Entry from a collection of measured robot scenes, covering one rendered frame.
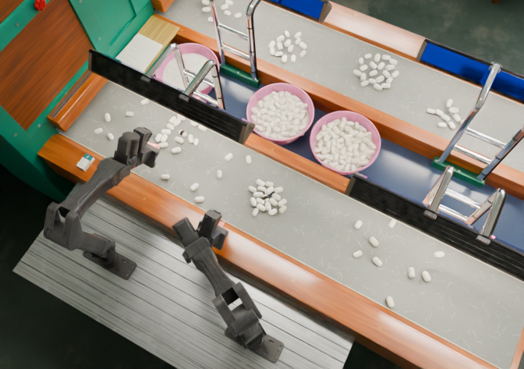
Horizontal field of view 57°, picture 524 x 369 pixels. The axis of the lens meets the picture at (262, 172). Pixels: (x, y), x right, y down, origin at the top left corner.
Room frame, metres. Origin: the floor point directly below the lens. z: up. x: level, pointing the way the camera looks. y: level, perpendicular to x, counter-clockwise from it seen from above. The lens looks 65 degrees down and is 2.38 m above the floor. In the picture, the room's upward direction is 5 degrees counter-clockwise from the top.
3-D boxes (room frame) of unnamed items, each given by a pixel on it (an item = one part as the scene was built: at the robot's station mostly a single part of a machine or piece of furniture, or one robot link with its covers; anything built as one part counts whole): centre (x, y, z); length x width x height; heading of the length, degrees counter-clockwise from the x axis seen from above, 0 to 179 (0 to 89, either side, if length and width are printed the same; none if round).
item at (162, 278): (0.55, 0.20, 0.65); 1.20 x 0.90 x 0.04; 58
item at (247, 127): (0.93, 0.29, 1.08); 0.62 x 0.08 x 0.07; 56
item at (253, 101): (1.01, -0.09, 0.72); 0.27 x 0.27 x 0.10
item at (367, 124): (0.86, -0.33, 0.72); 0.27 x 0.27 x 0.10
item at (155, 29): (1.38, 0.45, 0.77); 0.33 x 0.15 x 0.01; 146
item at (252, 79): (1.33, 0.02, 0.90); 0.20 x 0.19 x 0.45; 56
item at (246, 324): (0.20, 0.09, 0.92); 0.07 x 0.06 x 0.33; 120
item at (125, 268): (0.50, 0.58, 0.71); 0.20 x 0.07 x 0.08; 58
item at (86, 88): (1.13, 0.69, 0.83); 0.30 x 0.06 x 0.07; 146
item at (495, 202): (0.45, -0.57, 0.90); 0.20 x 0.19 x 0.45; 56
